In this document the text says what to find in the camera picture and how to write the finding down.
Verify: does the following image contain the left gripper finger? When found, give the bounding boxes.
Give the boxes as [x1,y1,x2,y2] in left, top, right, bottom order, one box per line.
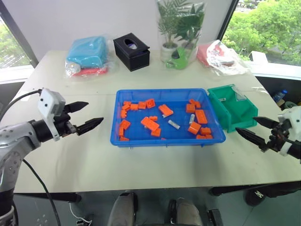
[76,117,104,136]
[64,101,90,114]

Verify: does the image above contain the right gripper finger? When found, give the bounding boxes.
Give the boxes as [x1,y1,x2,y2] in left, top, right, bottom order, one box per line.
[235,127,269,150]
[252,116,280,129]

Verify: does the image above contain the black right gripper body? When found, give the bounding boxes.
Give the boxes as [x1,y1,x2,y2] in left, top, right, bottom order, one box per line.
[260,120,293,154]

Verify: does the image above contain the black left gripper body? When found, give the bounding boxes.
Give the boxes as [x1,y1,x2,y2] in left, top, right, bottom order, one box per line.
[53,108,79,138]

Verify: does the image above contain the black tissue box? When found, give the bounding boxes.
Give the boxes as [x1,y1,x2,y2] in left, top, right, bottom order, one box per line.
[113,32,151,72]

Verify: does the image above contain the plastic water bottle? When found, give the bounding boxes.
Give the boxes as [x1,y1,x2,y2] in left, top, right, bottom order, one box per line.
[272,89,288,102]

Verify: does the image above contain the green plastic bin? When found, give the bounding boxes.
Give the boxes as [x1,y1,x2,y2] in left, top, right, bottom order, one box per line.
[207,84,259,134]

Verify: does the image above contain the red cloth in plastic bag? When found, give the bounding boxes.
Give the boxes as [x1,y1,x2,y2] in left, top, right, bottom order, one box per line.
[72,66,111,77]

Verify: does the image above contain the blue plastic tray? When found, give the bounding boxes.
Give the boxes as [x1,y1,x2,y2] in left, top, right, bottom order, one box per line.
[110,88,227,149]

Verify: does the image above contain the large orange block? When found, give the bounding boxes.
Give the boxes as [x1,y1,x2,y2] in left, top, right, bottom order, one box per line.
[158,104,174,117]
[194,109,209,125]
[140,116,160,131]
[187,121,202,135]

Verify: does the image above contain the blue cloth in plastic bag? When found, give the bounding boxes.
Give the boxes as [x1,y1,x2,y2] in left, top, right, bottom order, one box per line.
[65,35,109,69]

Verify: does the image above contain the black caster wheel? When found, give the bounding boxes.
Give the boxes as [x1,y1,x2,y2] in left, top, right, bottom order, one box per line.
[245,188,267,207]

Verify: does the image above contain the red white plastic bag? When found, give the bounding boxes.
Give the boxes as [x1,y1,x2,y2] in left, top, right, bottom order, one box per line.
[196,39,250,76]

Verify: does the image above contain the grey rounded shape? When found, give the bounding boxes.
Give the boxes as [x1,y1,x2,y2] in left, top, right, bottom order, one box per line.
[168,197,203,226]
[107,191,139,226]

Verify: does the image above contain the white plant pot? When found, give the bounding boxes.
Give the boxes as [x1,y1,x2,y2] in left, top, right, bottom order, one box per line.
[160,42,179,64]

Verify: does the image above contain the green plastic object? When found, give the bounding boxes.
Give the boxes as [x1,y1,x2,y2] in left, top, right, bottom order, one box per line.
[164,46,189,71]

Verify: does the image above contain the green plant in plastic wrap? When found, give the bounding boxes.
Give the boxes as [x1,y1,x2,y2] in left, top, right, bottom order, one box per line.
[156,0,206,65]

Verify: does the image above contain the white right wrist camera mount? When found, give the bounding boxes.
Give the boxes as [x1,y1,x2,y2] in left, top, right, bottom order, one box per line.
[277,106,301,157]

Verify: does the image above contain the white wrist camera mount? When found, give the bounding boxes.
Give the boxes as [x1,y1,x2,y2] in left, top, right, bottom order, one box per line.
[37,88,67,142]
[277,106,301,157]

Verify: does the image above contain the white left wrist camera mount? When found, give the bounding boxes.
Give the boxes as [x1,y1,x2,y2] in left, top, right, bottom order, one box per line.
[37,88,67,142]

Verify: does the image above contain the black table frame bar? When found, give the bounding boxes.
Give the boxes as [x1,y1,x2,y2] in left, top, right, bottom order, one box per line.
[210,180,301,197]

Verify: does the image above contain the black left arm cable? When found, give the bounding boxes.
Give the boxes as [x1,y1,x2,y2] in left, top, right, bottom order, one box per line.
[0,89,43,123]

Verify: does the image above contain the thin black hanging cable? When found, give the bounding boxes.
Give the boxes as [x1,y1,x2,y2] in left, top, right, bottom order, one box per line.
[22,159,62,226]

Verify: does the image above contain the white floor cable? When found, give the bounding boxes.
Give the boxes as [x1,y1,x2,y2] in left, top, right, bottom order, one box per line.
[69,202,93,225]

